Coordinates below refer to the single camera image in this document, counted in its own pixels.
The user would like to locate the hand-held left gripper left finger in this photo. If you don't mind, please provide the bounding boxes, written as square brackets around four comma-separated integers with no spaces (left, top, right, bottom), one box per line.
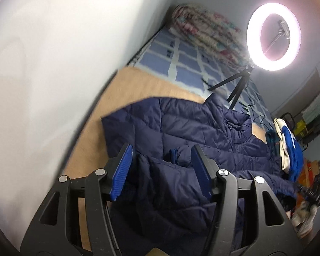
[21,143,135,256]

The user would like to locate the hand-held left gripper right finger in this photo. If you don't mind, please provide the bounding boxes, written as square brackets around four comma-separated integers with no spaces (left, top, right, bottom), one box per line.
[191,144,304,256]

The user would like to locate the navy puffer jacket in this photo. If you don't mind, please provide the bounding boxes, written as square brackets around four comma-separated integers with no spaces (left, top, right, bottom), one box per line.
[101,93,302,256]

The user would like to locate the dark folded clothes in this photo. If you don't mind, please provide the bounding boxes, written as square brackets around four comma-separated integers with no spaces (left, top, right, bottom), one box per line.
[265,130,280,156]

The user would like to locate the person's right hand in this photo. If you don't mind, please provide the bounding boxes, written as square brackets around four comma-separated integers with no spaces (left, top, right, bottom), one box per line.
[291,200,318,240]

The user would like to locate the orange cloth covered table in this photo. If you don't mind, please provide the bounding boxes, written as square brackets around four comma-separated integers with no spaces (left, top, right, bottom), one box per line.
[301,159,320,183]

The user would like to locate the bright blue garment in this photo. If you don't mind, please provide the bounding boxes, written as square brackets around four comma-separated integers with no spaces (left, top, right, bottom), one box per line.
[281,127,305,183]

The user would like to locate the yellow crate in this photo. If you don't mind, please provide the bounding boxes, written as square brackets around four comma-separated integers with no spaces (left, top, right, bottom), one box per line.
[293,120,308,137]

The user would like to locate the cream folded cloth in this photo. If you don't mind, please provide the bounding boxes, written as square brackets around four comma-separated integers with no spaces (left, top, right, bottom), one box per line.
[273,117,294,171]

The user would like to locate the striped white towel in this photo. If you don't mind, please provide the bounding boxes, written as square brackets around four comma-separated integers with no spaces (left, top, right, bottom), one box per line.
[301,81,320,123]

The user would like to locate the black mini tripod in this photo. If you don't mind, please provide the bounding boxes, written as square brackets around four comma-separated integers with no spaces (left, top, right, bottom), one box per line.
[208,64,256,110]

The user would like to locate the blue checked bedsheet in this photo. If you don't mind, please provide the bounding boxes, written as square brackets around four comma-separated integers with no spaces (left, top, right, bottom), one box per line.
[127,28,272,124]

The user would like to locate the folded floral quilt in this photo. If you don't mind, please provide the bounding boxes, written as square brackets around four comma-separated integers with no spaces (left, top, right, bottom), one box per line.
[171,3,252,64]

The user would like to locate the phone holder clamp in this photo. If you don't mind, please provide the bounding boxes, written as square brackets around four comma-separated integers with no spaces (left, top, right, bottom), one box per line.
[279,21,291,38]

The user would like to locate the black cable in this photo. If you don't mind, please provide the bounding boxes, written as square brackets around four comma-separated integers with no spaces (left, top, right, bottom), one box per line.
[240,99,273,128]

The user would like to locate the ring light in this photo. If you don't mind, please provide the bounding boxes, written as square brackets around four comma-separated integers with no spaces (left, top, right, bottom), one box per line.
[247,3,302,71]

